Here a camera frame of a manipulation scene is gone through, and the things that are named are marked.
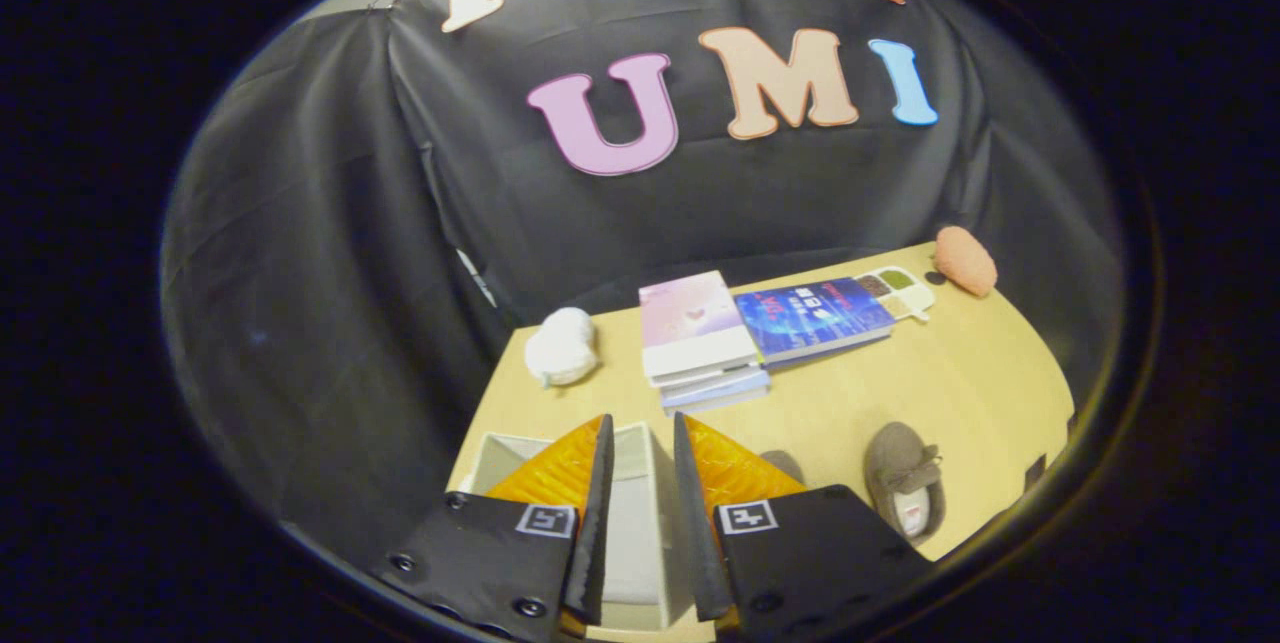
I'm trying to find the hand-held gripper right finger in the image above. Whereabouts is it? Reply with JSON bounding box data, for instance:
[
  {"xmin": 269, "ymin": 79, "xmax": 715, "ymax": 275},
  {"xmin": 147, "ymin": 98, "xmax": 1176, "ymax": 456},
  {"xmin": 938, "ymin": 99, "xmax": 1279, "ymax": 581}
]
[{"xmin": 672, "ymin": 411, "xmax": 936, "ymax": 642}]

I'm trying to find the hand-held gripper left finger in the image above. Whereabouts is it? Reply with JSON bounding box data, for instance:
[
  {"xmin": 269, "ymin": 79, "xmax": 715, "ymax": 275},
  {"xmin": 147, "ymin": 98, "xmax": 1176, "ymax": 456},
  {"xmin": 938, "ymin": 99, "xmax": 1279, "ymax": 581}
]
[{"xmin": 375, "ymin": 413, "xmax": 614, "ymax": 643}]

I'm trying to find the brown fuzzy shoe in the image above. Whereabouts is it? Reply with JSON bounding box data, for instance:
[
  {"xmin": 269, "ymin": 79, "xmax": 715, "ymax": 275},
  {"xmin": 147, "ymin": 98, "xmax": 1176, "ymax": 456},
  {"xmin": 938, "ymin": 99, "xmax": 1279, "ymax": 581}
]
[
  {"xmin": 864, "ymin": 421, "xmax": 947, "ymax": 539},
  {"xmin": 760, "ymin": 450, "xmax": 807, "ymax": 487}
]

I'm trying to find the white thick book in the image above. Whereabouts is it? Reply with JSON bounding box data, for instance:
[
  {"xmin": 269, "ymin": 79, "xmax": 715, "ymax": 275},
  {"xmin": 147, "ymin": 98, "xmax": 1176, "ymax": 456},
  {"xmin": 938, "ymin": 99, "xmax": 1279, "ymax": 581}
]
[
  {"xmin": 655, "ymin": 363, "xmax": 770, "ymax": 406},
  {"xmin": 662, "ymin": 378, "xmax": 772, "ymax": 417}
]

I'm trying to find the white plush toy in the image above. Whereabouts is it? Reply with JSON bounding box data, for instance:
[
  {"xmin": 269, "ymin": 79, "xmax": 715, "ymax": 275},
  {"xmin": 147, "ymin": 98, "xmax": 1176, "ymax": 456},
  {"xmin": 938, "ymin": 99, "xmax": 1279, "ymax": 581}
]
[{"xmin": 523, "ymin": 307, "xmax": 601, "ymax": 389}]

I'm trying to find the pink cover book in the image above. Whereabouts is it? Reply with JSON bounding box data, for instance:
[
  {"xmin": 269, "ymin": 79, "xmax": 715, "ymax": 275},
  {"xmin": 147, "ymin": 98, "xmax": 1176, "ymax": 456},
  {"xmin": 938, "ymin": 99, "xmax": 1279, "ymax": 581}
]
[{"xmin": 639, "ymin": 270, "xmax": 764, "ymax": 387}]

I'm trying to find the blue cover book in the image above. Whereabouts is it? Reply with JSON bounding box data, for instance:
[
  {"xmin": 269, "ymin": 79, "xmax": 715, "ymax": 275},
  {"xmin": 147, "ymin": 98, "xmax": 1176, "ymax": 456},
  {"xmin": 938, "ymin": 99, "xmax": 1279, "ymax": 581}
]
[{"xmin": 734, "ymin": 277, "xmax": 897, "ymax": 369}]

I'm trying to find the white compartment tray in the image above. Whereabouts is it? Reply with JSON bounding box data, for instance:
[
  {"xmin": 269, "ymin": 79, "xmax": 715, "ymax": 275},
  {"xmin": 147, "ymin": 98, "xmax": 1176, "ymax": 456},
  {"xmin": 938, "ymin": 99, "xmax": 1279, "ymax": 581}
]
[{"xmin": 855, "ymin": 266, "xmax": 937, "ymax": 323}]

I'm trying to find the black backdrop cloth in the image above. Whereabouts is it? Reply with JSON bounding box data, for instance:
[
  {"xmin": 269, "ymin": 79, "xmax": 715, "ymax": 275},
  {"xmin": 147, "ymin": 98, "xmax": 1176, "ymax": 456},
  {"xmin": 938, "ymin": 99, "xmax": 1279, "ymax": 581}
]
[{"xmin": 160, "ymin": 0, "xmax": 1126, "ymax": 564}]

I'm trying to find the orange plush sponge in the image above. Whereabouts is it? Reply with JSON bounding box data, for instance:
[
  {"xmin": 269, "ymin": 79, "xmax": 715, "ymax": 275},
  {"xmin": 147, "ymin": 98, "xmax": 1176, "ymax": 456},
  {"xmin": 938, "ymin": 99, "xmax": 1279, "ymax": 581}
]
[{"xmin": 934, "ymin": 226, "xmax": 999, "ymax": 299}]

